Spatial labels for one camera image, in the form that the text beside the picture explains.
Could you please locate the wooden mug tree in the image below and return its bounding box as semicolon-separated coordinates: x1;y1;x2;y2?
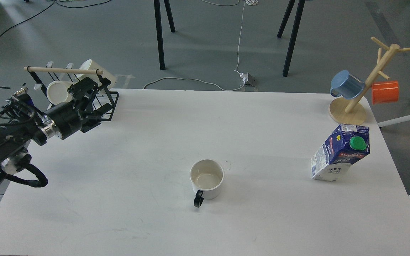
328;36;410;125

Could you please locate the white power cable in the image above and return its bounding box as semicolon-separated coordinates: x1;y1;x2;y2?
143;0;259;92

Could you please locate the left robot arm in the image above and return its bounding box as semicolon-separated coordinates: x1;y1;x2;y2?
0;77;119;188

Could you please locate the black table leg left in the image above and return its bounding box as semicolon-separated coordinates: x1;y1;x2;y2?
153;0;176;70

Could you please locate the power adapter on floor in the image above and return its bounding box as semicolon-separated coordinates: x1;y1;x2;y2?
240;73;256;86

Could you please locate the black wire mug rack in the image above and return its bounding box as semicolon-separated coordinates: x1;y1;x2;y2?
24;59;119;109

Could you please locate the black table leg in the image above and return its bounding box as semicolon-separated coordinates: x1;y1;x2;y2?
277;0;306;77
153;0;176;70

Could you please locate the blue milk carton green cap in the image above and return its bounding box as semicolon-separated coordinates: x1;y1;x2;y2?
311;124;370;182

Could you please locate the white mug black handle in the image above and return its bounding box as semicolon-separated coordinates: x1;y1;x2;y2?
189;159;225;208

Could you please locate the black floor cable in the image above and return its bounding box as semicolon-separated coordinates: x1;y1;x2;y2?
0;0;112;60

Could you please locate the white mug on rack rear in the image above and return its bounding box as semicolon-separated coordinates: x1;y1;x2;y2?
75;59;116;94

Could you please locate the black table leg right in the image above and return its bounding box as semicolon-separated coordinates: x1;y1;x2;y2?
277;0;306;77

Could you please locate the blue mug on tree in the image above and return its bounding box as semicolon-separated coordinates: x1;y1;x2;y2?
329;70;366;100

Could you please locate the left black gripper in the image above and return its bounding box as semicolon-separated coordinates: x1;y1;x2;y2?
43;77;114;140

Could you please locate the orange mug on tree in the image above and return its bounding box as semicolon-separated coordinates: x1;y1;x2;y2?
372;81;399;105

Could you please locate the white mug on rack front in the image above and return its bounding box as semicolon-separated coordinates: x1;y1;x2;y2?
47;81;75;105

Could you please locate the white mug on rack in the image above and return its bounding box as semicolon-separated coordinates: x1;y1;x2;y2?
75;59;116;94
47;81;75;105

